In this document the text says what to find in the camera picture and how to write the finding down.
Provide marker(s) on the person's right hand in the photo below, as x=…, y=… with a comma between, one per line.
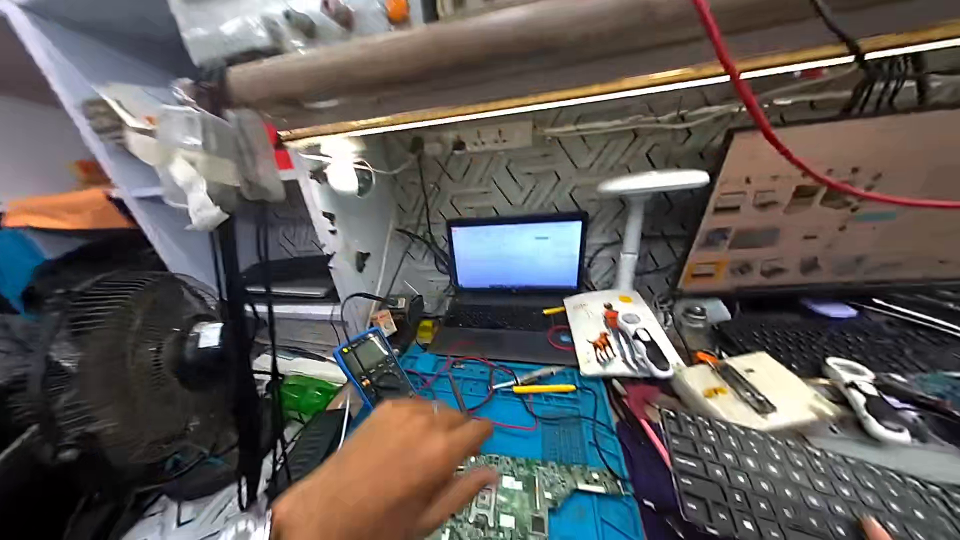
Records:
x=872, y=529

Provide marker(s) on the person's left hand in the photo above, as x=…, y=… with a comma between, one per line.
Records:
x=382, y=465

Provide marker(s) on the person's left fingers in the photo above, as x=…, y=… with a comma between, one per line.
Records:
x=466, y=434

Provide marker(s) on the person's left thumb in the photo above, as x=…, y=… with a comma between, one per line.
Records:
x=463, y=496

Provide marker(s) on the person's right fingers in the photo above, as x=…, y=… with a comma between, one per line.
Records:
x=872, y=529

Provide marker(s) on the black laptop keyboard part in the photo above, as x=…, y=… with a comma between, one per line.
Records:
x=787, y=480

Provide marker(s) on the green circuit board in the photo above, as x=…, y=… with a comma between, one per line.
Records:
x=529, y=491

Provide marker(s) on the red test lead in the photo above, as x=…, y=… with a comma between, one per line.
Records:
x=484, y=362

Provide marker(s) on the blue repair mat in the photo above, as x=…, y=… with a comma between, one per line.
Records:
x=559, y=442

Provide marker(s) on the small yellow object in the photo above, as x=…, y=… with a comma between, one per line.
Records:
x=426, y=331

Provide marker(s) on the blue multimeter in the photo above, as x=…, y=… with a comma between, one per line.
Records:
x=371, y=366

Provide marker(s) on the black test lead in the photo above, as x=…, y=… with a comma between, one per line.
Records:
x=589, y=417

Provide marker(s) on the white black handheld tool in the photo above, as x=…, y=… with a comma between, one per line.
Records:
x=651, y=346
x=870, y=401

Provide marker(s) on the small cardboard box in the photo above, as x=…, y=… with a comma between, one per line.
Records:
x=384, y=322

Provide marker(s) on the long black flat object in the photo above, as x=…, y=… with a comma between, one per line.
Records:
x=316, y=442

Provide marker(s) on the yellow pen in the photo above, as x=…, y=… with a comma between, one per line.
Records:
x=553, y=310

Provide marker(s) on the cream plastic box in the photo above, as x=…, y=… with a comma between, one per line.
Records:
x=784, y=397

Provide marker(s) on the green plastic bottle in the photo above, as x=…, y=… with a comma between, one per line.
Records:
x=305, y=394

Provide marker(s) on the dark purple cloth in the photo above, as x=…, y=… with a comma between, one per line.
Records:
x=646, y=465

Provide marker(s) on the black laptop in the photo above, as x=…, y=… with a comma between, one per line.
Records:
x=517, y=255

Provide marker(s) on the orange-tipped metal tool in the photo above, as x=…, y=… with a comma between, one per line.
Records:
x=739, y=384

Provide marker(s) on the black desktop keyboard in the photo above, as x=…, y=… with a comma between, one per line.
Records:
x=795, y=337

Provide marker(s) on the white computer mouse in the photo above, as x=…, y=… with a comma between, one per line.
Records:
x=829, y=308

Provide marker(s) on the closed dark laptop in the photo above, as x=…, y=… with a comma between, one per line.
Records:
x=292, y=279

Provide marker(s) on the glass jar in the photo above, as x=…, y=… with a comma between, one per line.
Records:
x=694, y=319

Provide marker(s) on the white desk lamp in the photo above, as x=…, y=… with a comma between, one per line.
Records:
x=631, y=232

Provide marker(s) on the crumpled silver plastic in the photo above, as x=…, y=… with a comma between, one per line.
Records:
x=195, y=517

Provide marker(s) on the white light bulb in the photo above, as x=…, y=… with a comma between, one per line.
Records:
x=343, y=177

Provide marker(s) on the large monitor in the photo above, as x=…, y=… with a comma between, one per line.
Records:
x=840, y=232

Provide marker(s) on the LED strip light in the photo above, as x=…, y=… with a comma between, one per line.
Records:
x=525, y=109

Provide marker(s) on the black fan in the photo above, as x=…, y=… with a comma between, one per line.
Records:
x=135, y=367

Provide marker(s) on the white shelf cabinet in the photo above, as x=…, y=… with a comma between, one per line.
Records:
x=169, y=240

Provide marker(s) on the wooden overhead shelf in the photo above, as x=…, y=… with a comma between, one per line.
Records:
x=480, y=52

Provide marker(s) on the hanging clear plastic bags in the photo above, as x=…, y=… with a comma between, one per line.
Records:
x=202, y=150

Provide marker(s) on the orange cloth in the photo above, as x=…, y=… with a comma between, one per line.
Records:
x=67, y=210

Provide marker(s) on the plastic bags with parts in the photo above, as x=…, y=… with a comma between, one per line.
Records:
x=247, y=30

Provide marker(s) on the blue cloth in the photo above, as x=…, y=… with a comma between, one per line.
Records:
x=19, y=262

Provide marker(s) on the white wall socket strip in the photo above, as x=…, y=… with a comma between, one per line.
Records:
x=491, y=138

